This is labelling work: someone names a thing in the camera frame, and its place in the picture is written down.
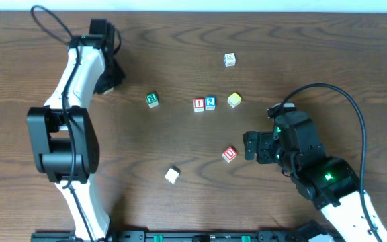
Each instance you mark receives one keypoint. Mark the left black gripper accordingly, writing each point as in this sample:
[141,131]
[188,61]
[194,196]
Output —
[113,78]

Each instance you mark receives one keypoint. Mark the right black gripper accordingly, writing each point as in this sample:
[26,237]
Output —
[259,146]

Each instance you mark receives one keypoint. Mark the blue number 2 block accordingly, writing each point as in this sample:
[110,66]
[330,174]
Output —
[210,103]

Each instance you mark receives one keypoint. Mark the red letter I block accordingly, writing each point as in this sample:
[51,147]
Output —
[198,104]

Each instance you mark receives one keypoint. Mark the red letter A block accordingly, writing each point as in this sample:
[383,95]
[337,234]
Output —
[108,91]

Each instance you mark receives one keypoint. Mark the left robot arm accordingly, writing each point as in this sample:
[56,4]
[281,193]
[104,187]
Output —
[64,144]

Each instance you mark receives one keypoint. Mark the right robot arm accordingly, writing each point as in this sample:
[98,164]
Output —
[328,182]

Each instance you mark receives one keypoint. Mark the red letter U block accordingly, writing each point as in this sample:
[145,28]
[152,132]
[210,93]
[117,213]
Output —
[229,154]

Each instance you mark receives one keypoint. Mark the yellow topped wooden block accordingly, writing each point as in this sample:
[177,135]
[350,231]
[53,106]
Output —
[234,99]

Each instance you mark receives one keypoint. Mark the green letter R block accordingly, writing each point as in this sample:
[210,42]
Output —
[152,100]

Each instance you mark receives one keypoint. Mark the white letter M block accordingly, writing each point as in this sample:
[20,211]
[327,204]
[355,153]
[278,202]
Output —
[229,59]

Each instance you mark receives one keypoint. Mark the plain white wooden block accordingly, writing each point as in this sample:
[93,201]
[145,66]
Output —
[172,175]

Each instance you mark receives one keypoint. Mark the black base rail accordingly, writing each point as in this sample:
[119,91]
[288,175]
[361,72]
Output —
[261,236]

